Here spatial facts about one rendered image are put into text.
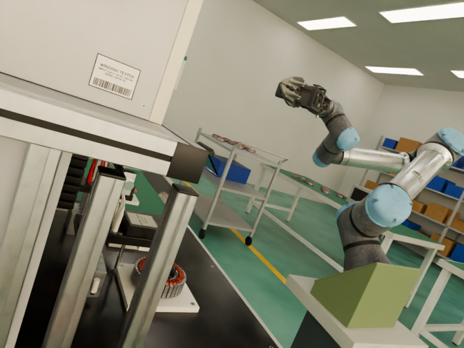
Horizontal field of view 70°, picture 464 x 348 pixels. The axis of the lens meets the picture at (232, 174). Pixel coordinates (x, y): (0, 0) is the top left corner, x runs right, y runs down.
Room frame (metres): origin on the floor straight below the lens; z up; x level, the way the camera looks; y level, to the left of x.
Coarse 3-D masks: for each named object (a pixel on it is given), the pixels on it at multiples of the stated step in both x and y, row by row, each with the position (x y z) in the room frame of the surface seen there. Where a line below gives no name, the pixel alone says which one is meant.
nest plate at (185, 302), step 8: (120, 264) 0.68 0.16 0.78; (128, 264) 0.69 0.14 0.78; (120, 272) 0.65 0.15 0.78; (128, 272) 0.66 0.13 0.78; (120, 280) 0.63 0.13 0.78; (128, 280) 0.63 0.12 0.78; (120, 288) 0.61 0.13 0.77; (128, 288) 0.61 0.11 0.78; (184, 288) 0.69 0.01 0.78; (128, 296) 0.58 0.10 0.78; (176, 296) 0.64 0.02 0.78; (184, 296) 0.65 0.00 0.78; (192, 296) 0.67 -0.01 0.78; (128, 304) 0.56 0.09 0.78; (160, 304) 0.60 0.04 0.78; (168, 304) 0.61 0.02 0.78; (176, 304) 0.61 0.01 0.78; (184, 304) 0.63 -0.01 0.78; (192, 304) 0.63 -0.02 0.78
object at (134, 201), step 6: (84, 180) 0.78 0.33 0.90; (84, 186) 0.75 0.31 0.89; (90, 186) 0.76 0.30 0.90; (84, 192) 0.75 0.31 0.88; (132, 192) 0.81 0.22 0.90; (84, 198) 0.78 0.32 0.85; (120, 198) 0.80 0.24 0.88; (126, 198) 0.80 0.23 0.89; (132, 198) 0.81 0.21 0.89; (84, 204) 0.77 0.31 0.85; (138, 204) 0.83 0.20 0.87
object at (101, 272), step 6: (102, 258) 0.60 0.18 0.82; (102, 264) 0.58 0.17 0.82; (96, 270) 0.56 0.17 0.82; (102, 270) 0.57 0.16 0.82; (96, 276) 0.56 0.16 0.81; (102, 276) 0.56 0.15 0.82; (102, 282) 0.56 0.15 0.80; (90, 288) 0.55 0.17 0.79; (90, 294) 0.56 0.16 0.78; (96, 294) 0.56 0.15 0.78
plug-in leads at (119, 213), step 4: (124, 196) 0.57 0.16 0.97; (124, 200) 0.57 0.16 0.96; (120, 204) 0.59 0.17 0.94; (124, 204) 0.57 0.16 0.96; (120, 208) 0.59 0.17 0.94; (124, 208) 0.57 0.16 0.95; (116, 212) 0.61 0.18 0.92; (120, 212) 0.57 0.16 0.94; (116, 216) 0.59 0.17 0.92; (120, 216) 0.57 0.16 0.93; (80, 220) 0.55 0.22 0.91; (116, 220) 0.57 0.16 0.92; (120, 220) 0.57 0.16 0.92; (112, 224) 0.59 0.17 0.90; (116, 224) 0.57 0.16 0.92; (112, 228) 0.57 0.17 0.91; (116, 228) 0.57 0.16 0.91; (112, 232) 0.57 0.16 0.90; (116, 232) 0.57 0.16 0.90
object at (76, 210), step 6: (78, 204) 0.81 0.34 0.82; (72, 210) 0.76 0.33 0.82; (78, 210) 0.78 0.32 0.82; (66, 216) 0.80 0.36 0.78; (72, 216) 0.75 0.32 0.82; (66, 222) 0.78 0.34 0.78; (72, 222) 0.75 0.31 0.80; (66, 228) 0.76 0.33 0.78; (72, 228) 0.75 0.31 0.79; (72, 234) 0.75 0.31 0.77
